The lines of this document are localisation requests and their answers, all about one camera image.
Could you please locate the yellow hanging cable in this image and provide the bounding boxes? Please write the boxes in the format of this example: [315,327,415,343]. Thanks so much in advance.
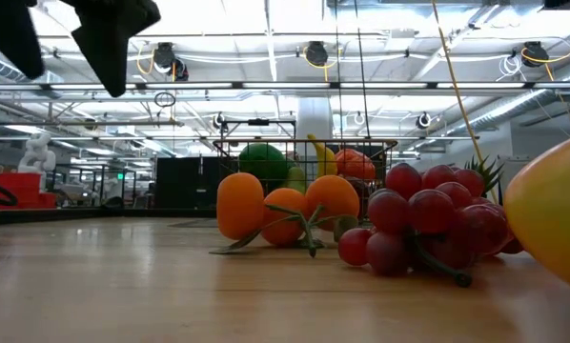
[430,0,486,166]

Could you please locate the black cabinet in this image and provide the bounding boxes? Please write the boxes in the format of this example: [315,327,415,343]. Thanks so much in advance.
[155,155,238,211]

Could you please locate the red and yellow mango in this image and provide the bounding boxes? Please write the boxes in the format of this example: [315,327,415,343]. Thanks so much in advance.
[502,129,570,294]

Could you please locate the yellow banana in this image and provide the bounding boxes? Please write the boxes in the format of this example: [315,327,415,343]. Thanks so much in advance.
[306,133,338,178]

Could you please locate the red plastic crate stack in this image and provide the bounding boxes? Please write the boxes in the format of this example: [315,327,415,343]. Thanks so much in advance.
[0,171,57,210]

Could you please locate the orange-red mini pumpkin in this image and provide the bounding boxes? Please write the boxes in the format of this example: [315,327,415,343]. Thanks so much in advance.
[335,148,377,181]

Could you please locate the red grape bunch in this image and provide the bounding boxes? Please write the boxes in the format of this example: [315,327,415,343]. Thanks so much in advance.
[336,161,524,290]

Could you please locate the orange tangerine bunch with stems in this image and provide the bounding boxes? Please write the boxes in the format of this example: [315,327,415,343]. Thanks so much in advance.
[209,171,361,258]

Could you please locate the white humanoid figure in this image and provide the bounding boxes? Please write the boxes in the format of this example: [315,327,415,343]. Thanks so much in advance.
[16,131,57,175]

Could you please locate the large green lime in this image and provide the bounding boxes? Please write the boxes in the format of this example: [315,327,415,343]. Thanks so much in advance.
[237,142,295,182]

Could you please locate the green pear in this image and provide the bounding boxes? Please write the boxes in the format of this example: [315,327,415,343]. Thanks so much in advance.
[284,165,308,194]

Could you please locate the dark red apple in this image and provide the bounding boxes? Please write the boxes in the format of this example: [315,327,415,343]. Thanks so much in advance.
[356,178,375,201]

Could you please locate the silver ventilation duct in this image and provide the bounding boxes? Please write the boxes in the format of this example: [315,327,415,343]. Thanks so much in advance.
[449,88,570,139]

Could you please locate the black aluminium table frame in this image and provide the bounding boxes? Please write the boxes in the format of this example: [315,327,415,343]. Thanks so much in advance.
[0,207,229,226]

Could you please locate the green succulent plant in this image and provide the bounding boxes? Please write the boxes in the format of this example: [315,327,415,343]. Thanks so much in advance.
[463,154,505,192]

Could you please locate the white building column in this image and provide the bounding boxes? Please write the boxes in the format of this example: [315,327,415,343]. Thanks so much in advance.
[296,97,336,158]

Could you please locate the long ceiling light bar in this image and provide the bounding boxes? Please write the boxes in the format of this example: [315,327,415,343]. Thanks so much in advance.
[0,80,570,92]

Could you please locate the metal wire basket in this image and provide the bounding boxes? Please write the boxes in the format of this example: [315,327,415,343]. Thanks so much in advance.
[212,137,399,225]

